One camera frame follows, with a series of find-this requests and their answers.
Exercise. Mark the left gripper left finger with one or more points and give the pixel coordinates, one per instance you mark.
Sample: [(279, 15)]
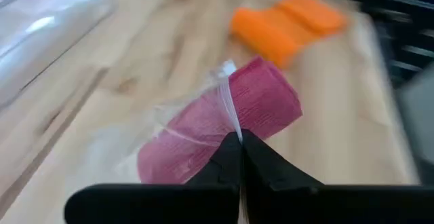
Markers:
[(152, 203)]

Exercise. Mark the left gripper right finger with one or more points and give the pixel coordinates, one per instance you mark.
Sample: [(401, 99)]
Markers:
[(339, 205)]

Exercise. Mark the clear plastic zip bag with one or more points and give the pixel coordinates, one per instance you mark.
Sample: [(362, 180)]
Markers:
[(135, 149)]

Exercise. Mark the pink elastic bandage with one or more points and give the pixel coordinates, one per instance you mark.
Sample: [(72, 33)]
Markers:
[(220, 122)]

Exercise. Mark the orange elastic bandage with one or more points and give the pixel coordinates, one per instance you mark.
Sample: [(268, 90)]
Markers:
[(285, 27)]

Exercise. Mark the clear plastic bin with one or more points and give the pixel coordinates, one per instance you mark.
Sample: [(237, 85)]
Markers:
[(44, 30)]

